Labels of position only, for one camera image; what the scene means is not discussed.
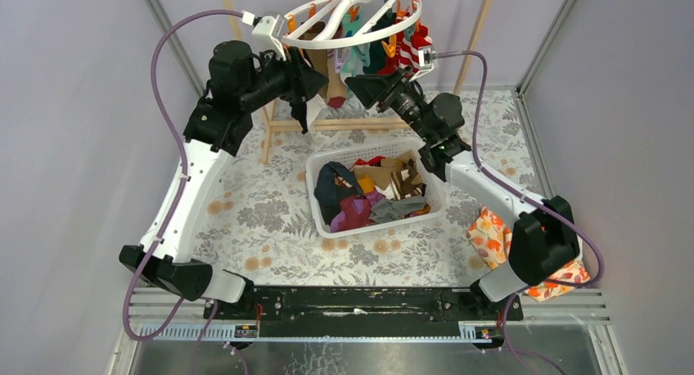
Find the maroon sock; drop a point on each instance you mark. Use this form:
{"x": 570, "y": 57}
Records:
{"x": 355, "y": 212}

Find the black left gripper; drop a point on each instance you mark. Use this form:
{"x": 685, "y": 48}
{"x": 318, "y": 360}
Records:
{"x": 295, "y": 77}

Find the red white striped sock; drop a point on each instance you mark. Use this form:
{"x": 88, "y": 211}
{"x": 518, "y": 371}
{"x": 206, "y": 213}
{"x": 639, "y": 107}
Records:
{"x": 409, "y": 43}

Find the teal patterned sock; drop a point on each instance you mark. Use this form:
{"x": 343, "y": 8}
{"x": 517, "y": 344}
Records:
{"x": 358, "y": 54}

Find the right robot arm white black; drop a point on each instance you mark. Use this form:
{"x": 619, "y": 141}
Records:
{"x": 542, "y": 241}

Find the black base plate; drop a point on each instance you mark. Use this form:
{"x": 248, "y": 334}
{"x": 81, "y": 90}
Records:
{"x": 363, "y": 312}

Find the tan ribbed sock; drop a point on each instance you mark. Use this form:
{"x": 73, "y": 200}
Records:
{"x": 383, "y": 173}

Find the dark green sock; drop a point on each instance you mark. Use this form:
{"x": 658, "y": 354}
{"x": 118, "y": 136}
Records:
{"x": 377, "y": 54}

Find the floral table mat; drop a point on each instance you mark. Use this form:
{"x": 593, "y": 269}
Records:
{"x": 256, "y": 220}

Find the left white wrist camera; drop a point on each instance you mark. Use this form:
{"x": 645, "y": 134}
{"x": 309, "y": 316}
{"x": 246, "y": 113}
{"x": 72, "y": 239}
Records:
{"x": 266, "y": 32}

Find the white round clip hanger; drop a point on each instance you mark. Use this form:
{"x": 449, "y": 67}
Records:
{"x": 333, "y": 24}

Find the white plastic laundry basket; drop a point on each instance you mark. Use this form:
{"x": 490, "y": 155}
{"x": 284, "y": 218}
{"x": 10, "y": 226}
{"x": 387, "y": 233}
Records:
{"x": 370, "y": 154}

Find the brown ribbed sock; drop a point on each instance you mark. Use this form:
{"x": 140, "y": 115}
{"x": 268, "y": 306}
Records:
{"x": 335, "y": 92}

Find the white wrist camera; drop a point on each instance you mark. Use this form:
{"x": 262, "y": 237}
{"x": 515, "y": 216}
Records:
{"x": 426, "y": 61}
{"x": 266, "y": 32}

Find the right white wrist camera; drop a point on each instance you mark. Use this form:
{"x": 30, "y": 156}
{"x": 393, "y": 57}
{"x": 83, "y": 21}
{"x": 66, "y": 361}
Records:
{"x": 426, "y": 61}

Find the grey sock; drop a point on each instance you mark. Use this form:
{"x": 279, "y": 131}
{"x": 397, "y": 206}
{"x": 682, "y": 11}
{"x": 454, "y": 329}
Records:
{"x": 386, "y": 210}

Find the red snowflake sock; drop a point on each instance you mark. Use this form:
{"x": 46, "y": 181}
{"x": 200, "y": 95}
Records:
{"x": 392, "y": 50}

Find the black striped sock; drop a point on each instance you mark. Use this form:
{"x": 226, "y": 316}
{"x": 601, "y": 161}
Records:
{"x": 299, "y": 112}

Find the navy blue sock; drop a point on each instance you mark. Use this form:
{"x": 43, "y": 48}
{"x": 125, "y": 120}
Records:
{"x": 335, "y": 183}

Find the brown white striped sock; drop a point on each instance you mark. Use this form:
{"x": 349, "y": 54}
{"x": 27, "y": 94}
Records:
{"x": 406, "y": 183}

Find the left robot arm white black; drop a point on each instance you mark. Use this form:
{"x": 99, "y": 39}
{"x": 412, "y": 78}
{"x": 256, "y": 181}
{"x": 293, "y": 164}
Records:
{"x": 240, "y": 84}

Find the mustard yellow sock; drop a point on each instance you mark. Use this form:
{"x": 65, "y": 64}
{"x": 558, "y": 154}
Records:
{"x": 366, "y": 184}

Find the wooden hanger rack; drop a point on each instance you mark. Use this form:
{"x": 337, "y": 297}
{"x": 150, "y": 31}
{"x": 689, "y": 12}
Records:
{"x": 273, "y": 126}

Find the purple clothes peg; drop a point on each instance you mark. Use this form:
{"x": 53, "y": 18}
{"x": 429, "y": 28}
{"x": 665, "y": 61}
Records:
{"x": 340, "y": 57}

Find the floral orange bag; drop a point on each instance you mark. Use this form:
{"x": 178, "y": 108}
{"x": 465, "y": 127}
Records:
{"x": 509, "y": 242}

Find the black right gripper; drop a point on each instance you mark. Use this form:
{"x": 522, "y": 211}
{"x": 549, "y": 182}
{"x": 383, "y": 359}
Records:
{"x": 384, "y": 89}

